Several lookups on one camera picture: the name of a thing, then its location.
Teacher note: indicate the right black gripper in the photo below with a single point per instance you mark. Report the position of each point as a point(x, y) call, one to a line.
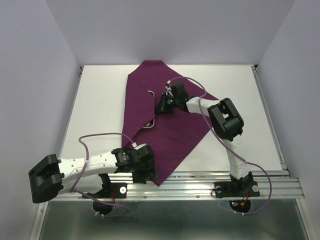
point(161, 107)

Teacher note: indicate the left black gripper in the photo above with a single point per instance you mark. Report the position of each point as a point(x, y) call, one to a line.
point(149, 172)

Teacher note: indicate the purple cloth drape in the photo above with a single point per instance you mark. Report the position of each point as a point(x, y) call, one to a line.
point(173, 136)

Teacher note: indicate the stainless steel tray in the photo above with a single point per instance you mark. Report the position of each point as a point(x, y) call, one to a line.
point(151, 123)

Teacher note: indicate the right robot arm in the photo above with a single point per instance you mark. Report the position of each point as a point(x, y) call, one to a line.
point(226, 125)

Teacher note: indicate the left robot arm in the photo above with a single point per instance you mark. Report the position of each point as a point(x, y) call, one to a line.
point(89, 176)

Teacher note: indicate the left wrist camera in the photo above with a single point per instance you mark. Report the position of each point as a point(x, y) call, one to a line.
point(137, 147)

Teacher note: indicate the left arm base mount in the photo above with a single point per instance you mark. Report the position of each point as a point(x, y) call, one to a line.
point(104, 201)

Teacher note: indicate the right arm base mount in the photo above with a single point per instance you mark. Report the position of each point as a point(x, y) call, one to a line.
point(239, 198)

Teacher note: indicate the aluminium rail frame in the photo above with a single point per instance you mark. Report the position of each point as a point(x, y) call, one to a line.
point(182, 208)

